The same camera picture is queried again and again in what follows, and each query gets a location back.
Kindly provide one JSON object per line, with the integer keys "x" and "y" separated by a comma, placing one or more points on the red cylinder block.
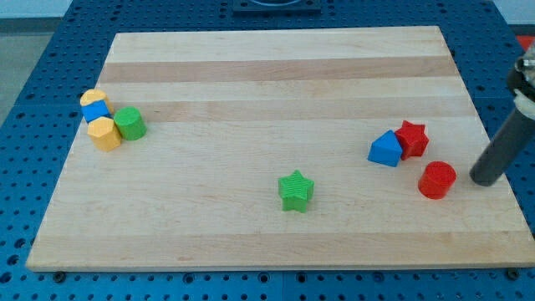
{"x": 437, "y": 179}

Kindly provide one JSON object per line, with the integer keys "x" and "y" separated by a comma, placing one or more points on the robot arm end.
{"x": 520, "y": 81}

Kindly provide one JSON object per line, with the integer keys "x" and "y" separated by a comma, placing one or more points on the green star block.
{"x": 295, "y": 192}

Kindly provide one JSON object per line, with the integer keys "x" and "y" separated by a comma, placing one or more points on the red star block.
{"x": 412, "y": 138}

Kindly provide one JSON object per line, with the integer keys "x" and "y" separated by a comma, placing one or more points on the wooden board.
{"x": 230, "y": 112}

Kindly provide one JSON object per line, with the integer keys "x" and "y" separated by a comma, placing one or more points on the blue pentagon block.
{"x": 386, "y": 150}

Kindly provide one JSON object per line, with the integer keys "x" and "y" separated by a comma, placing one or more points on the green cylinder block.
{"x": 130, "y": 123}

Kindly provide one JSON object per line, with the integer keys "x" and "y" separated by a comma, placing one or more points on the yellow hexagon block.
{"x": 104, "y": 134}

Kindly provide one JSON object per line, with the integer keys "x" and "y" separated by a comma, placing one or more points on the blue cube block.
{"x": 95, "y": 110}

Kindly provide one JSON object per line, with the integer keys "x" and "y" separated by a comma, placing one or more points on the yellow half-round block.
{"x": 92, "y": 95}

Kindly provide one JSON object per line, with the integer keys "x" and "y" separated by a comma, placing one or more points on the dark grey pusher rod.
{"x": 506, "y": 144}

